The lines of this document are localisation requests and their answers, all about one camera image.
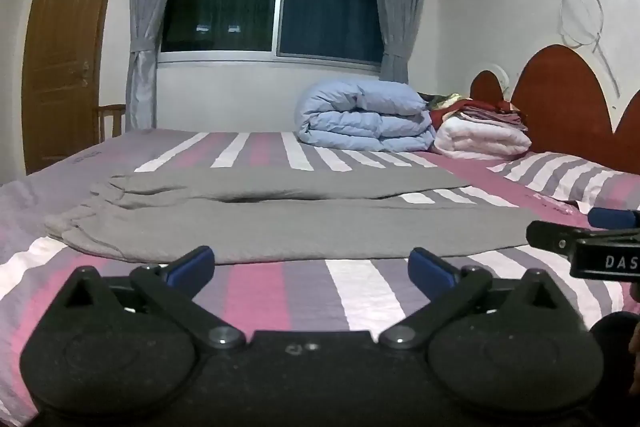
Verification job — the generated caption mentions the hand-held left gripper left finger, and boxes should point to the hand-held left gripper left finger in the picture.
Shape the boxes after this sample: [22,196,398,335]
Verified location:
[52,246,247,350]

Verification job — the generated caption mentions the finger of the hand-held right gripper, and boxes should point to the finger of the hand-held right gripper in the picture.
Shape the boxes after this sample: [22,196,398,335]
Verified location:
[526,220,640,254]
[587,207,640,229]

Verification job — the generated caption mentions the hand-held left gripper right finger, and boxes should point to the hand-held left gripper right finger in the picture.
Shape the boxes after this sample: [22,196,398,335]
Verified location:
[378,247,572,350]

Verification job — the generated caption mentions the grey pants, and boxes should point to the grey pants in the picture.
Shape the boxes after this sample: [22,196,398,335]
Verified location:
[44,167,543,265]

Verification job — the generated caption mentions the striped pillow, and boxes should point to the striped pillow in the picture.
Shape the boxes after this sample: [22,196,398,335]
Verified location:
[492,152,640,215]

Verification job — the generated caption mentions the folded white blanket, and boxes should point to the folded white blanket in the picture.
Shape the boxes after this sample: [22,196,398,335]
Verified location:
[432,116,532,160]

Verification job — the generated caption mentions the bed with striped sheet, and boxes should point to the bed with striped sheet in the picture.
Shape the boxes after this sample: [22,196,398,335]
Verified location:
[0,129,640,427]

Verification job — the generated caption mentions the red wooden headboard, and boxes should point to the red wooden headboard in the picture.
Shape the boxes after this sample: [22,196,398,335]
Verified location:
[470,44,640,175]

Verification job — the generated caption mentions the stack of red clothes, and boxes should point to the stack of red clothes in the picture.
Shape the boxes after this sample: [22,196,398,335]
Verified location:
[419,93,530,132]

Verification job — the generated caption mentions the folded light blue duvet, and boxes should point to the folded light blue duvet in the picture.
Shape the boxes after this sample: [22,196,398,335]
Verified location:
[295,80,437,152]

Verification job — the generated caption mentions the wooden chair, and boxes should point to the wooden chair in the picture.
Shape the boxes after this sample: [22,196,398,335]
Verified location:
[97,104,127,144]

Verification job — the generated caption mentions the brown wooden door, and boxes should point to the brown wooden door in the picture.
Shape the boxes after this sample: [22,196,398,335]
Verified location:
[21,0,132,175]

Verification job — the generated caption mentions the white wall cable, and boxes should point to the white wall cable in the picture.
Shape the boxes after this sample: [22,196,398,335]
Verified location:
[559,0,623,100]

